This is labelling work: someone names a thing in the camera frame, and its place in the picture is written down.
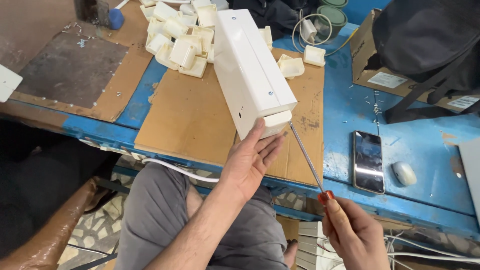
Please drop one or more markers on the person's right hand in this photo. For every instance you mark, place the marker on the person's right hand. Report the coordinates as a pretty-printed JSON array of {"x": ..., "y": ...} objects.
[{"x": 356, "y": 238}]

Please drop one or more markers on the person's left hand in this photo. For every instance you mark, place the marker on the person's left hand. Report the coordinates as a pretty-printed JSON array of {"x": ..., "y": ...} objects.
[{"x": 245, "y": 165}]

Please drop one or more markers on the white plastic end cap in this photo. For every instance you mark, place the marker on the white plastic end cap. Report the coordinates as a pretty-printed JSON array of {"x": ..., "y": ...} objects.
[
  {"x": 291, "y": 67},
  {"x": 267, "y": 36},
  {"x": 314, "y": 55},
  {"x": 278, "y": 122}
]

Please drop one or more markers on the long white metal housing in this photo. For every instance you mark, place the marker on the long white metal housing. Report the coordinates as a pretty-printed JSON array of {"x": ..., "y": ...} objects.
[{"x": 249, "y": 71}]

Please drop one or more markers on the stack of white housings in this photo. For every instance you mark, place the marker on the stack of white housings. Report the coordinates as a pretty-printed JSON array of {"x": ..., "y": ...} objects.
[{"x": 313, "y": 243}]

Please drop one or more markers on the brown cardboard sheet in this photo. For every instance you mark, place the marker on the brown cardboard sheet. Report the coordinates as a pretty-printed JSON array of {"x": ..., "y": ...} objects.
[{"x": 187, "y": 120}]

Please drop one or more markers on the black smartphone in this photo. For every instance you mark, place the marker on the black smartphone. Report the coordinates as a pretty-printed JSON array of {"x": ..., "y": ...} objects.
[{"x": 368, "y": 163}]

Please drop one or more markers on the white oval mouse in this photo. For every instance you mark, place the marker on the white oval mouse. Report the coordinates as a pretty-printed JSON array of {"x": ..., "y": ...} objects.
[{"x": 404, "y": 173}]

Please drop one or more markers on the person's grey trousered legs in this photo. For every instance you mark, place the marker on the person's grey trousered legs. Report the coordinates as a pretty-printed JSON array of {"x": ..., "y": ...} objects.
[{"x": 157, "y": 217}]

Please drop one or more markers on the scattered small screws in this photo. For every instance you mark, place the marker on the scattered small screws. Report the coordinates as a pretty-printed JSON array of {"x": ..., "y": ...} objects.
[
  {"x": 81, "y": 42},
  {"x": 375, "y": 108}
]

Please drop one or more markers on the grey metal panel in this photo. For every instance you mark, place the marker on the grey metal panel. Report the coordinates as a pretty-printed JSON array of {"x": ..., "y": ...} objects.
[{"x": 471, "y": 176}]

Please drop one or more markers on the pile of white plastic caps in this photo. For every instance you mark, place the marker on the pile of white plastic caps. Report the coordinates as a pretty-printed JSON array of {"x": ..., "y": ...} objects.
[{"x": 180, "y": 41}]

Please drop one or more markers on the black cloth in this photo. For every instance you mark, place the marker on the black cloth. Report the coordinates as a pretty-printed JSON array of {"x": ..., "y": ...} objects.
[{"x": 270, "y": 13}]

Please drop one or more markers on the brown cardboard box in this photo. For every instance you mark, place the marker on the brown cardboard box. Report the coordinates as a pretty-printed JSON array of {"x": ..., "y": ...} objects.
[{"x": 378, "y": 77}]

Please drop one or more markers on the green tape roll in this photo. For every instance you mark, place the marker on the green tape roll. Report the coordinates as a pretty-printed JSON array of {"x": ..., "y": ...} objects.
[
  {"x": 332, "y": 18},
  {"x": 335, "y": 3}
]

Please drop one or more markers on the blue headed mallet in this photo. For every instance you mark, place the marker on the blue headed mallet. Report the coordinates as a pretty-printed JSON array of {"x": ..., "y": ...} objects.
[{"x": 116, "y": 18}]

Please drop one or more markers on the cardboard sheet with dark plate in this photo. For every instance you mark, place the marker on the cardboard sheet with dark plate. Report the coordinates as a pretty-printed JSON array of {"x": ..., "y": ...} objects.
[{"x": 71, "y": 71}]

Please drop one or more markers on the brown wrapped bench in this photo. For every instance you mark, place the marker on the brown wrapped bench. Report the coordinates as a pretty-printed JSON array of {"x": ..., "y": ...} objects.
[{"x": 48, "y": 232}]

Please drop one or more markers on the black backpack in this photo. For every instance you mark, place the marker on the black backpack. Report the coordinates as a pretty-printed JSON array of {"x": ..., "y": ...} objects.
[{"x": 423, "y": 37}]

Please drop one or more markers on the white flat plate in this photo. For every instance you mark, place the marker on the white flat plate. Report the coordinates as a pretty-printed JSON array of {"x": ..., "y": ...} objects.
[{"x": 8, "y": 82}]

